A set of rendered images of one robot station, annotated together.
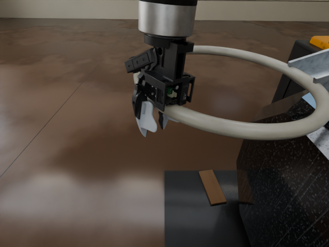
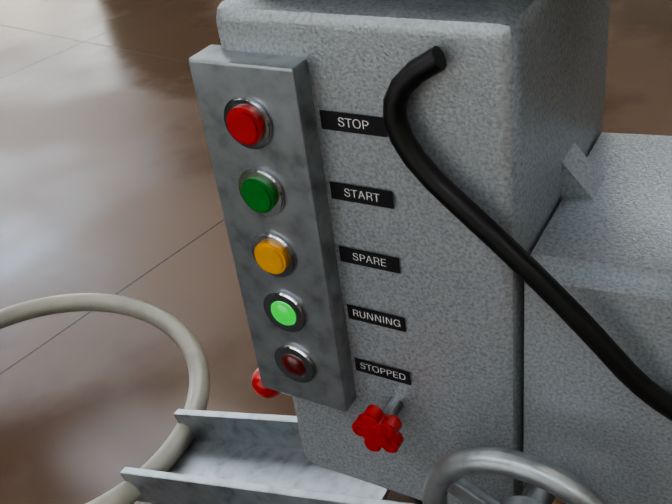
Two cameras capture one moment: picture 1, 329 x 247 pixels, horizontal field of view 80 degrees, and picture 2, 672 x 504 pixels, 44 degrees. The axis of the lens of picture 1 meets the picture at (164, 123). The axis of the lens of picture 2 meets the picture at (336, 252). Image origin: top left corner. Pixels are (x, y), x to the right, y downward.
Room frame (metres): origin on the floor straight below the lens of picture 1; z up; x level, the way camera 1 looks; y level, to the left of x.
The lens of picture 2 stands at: (0.07, -1.09, 1.71)
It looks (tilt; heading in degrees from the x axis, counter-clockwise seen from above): 34 degrees down; 39
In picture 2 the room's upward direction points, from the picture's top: 8 degrees counter-clockwise
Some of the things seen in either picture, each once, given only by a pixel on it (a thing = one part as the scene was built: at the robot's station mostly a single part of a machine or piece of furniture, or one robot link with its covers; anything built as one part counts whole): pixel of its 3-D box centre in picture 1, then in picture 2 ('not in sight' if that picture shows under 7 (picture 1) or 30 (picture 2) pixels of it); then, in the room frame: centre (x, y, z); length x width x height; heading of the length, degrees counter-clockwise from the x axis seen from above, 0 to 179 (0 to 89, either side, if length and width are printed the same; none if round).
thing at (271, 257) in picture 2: not in sight; (272, 256); (0.42, -0.75, 1.39); 0.03 x 0.01 x 0.03; 96
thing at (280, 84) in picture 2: not in sight; (284, 243); (0.44, -0.75, 1.39); 0.08 x 0.03 x 0.28; 96
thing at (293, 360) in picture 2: not in sight; (295, 363); (0.42, -0.75, 1.29); 0.02 x 0.01 x 0.02; 96
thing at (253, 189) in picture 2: not in sight; (260, 193); (0.42, -0.75, 1.44); 0.03 x 0.01 x 0.03; 96
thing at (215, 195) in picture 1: (211, 185); not in sight; (0.77, -0.31, 0.02); 0.25 x 0.10 x 0.01; 10
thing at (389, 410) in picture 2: not in sight; (385, 417); (0.43, -0.82, 1.26); 0.04 x 0.04 x 0.04; 6
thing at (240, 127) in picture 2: not in sight; (246, 124); (0.42, -0.75, 1.49); 0.03 x 0.01 x 0.03; 96
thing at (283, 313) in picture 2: not in sight; (285, 311); (0.42, -0.75, 1.34); 0.02 x 0.01 x 0.02; 96
